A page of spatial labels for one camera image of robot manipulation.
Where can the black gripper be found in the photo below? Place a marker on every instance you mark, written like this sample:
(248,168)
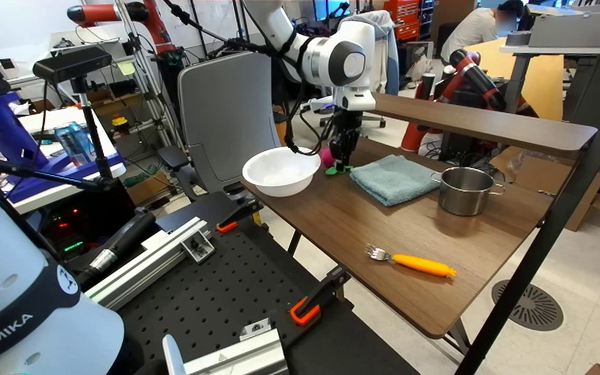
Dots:
(346,130)

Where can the pink and green tulip plush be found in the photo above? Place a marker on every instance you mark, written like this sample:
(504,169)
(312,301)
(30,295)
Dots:
(329,156)

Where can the red tubular robot arm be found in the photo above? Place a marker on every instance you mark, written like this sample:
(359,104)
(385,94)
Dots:
(116,14)

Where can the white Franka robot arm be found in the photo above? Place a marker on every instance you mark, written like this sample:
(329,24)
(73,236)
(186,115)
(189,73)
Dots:
(329,58)

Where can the red robot with black arm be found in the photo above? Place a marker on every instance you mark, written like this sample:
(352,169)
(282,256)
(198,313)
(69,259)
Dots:
(470,80)

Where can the light blue folded towel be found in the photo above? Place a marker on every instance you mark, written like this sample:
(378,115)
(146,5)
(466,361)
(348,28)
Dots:
(394,179)

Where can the white round bowl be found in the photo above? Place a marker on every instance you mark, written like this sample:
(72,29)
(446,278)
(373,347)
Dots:
(280,174)

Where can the black table leg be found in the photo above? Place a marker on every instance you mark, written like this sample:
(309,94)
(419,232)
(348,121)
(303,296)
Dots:
(292,244)

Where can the grey office chair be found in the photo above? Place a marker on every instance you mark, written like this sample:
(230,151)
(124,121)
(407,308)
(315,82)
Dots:
(228,117)

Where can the orange and black bar clamp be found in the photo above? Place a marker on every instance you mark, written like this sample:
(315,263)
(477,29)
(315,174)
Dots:
(235,224)
(312,308)

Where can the steel cooking pot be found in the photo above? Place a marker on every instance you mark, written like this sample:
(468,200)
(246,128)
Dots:
(466,192)

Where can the wooden shelf board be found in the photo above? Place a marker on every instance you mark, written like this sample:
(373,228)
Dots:
(481,123)

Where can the black perforated breadboard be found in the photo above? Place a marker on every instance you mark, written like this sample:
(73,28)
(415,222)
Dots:
(239,292)

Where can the person in white shirt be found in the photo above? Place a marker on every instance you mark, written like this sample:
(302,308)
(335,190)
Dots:
(478,28)

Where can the tan cardboard sheet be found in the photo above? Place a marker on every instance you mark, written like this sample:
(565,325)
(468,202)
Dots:
(540,84)

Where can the slanted black shelf support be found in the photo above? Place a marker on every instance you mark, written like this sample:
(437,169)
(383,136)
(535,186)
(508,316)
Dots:
(531,263)

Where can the round floor drain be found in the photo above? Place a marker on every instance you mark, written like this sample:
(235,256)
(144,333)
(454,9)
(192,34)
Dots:
(531,304)

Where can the grey metal desk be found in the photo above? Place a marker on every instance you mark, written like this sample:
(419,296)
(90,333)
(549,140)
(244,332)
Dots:
(579,34)

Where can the black controller box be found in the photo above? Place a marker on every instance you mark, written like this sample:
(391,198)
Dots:
(83,222)

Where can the blue plastic object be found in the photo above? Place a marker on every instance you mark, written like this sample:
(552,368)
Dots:
(6,132)

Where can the small metal corner bracket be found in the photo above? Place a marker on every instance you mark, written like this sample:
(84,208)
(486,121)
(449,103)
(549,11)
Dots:
(201,249)
(258,329)

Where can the long aluminium extrusion rail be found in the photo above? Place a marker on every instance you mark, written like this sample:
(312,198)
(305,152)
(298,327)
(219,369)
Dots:
(239,356)
(152,268)

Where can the black camera stand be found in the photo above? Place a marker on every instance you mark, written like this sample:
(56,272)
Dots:
(94,132)

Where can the black stereo camera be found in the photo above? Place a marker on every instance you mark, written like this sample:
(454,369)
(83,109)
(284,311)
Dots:
(72,64)

